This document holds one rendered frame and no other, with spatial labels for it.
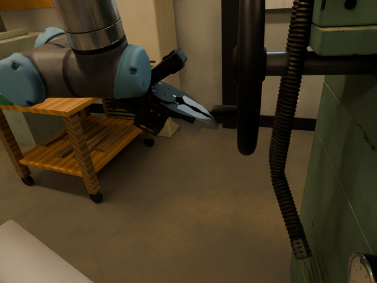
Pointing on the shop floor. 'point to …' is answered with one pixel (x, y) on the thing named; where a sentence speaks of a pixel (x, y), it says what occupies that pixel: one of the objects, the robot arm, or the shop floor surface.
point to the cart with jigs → (71, 141)
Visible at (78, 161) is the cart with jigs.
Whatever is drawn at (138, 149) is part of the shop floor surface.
